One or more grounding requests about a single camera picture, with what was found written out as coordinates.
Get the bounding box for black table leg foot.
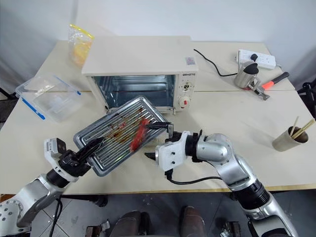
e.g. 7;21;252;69
91;195;109;208

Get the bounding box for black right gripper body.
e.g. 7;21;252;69
164;131;186;144

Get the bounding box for white power strip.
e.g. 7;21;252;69
234;49;277;71

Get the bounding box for black oven power cable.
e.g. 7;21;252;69
193;48;239;78

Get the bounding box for clear plastic container blue clips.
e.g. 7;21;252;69
15;74;85;123

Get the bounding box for hammer with black orange handle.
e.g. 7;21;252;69
247;71;290;101

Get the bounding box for caster wheel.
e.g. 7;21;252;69
85;219;111;237
220;220;242;237

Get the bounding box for cream toaster oven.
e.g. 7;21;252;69
81;36;199;116

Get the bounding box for red sausage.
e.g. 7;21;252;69
130;118;151;152

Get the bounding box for black chair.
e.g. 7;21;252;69
297;81;316;115

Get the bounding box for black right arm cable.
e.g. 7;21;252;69
163;170;223;185

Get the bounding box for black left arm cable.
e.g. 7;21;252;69
48;194;64;237

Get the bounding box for wooden chopstick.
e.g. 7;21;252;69
290;116;300;136
292;118;316;139

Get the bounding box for steel pitcher with black lid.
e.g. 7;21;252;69
234;61;260;90

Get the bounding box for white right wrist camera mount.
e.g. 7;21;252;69
155;131;191;172

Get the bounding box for steel cup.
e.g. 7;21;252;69
272;125;310;152

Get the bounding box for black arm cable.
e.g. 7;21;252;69
48;194;64;237
163;170;223;185

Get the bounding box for ribbed metal baking tray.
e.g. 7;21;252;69
73;96;172;177

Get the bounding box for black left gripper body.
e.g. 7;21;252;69
59;149;91;178

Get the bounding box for dark stand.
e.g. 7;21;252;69
0;85;19;124

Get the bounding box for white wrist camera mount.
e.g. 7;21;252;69
155;131;191;172
43;137;80;183

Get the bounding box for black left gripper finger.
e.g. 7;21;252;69
75;137;106;160

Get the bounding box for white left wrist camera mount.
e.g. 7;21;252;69
43;137;80;183

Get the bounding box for brown rounded shape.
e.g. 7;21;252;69
115;209;150;237
178;205;206;237

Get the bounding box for clear bag with yellow zip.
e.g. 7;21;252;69
67;23;95;67

